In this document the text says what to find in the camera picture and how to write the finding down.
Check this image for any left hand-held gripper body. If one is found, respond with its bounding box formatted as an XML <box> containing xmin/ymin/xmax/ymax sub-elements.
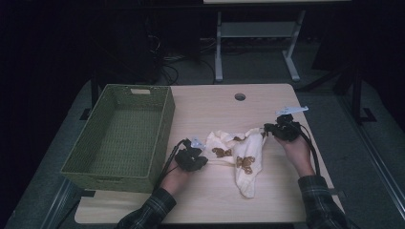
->
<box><xmin>174</xmin><ymin>136</ymin><xmax>204</xmax><ymax>173</ymax></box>

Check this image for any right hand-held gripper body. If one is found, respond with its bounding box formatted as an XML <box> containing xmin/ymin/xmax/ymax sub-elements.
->
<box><xmin>270</xmin><ymin>105</ymin><xmax>309</xmax><ymax>143</ymax></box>

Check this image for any cream cloth with brown print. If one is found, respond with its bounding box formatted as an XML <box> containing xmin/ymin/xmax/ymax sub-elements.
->
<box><xmin>202</xmin><ymin>127</ymin><xmax>268</xmax><ymax>199</ymax></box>

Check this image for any green woven basket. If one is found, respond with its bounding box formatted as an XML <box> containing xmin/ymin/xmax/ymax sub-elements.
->
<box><xmin>59</xmin><ymin>83</ymin><xmax>177</xmax><ymax>195</ymax></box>

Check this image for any person's right hand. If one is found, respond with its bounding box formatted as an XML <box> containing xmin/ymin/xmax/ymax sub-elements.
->
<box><xmin>275</xmin><ymin>134</ymin><xmax>316</xmax><ymax>178</ymax></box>

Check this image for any person's left hand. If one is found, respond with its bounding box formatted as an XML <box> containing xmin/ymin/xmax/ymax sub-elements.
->
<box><xmin>159</xmin><ymin>159</ymin><xmax>189</xmax><ymax>197</ymax></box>

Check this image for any black floor stand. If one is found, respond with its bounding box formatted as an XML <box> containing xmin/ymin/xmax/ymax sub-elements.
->
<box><xmin>295</xmin><ymin>61</ymin><xmax>378</xmax><ymax>126</ymax></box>

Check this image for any white metal stand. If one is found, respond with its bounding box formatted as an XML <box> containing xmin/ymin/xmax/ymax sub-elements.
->
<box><xmin>214</xmin><ymin>10</ymin><xmax>307</xmax><ymax>83</ymax></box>

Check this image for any left hand-held gripper black cable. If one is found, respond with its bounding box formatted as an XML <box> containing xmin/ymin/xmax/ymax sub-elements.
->
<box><xmin>154</xmin><ymin>138</ymin><xmax>192</xmax><ymax>193</ymax></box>

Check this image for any hand-held gripper black cable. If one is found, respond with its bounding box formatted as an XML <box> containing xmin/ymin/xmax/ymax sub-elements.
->
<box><xmin>154</xmin><ymin>138</ymin><xmax>192</xmax><ymax>193</ymax></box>
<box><xmin>291</xmin><ymin>121</ymin><xmax>322</xmax><ymax>177</ymax></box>

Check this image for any right hand-held gripper black cable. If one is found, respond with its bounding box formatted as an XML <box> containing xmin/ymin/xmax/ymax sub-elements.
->
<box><xmin>291</xmin><ymin>121</ymin><xmax>322</xmax><ymax>177</ymax></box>

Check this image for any tangle of floor cables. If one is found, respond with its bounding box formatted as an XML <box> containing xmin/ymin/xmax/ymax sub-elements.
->
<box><xmin>145</xmin><ymin>32</ymin><xmax>218</xmax><ymax>86</ymax></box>

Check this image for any long aluminium rail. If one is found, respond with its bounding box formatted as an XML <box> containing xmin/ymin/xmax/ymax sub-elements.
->
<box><xmin>336</xmin><ymin>94</ymin><xmax>405</xmax><ymax>221</ymax></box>

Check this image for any short aluminium rail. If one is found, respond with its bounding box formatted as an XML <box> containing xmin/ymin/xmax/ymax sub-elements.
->
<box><xmin>38</xmin><ymin>177</ymin><xmax>84</xmax><ymax>229</ymax></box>

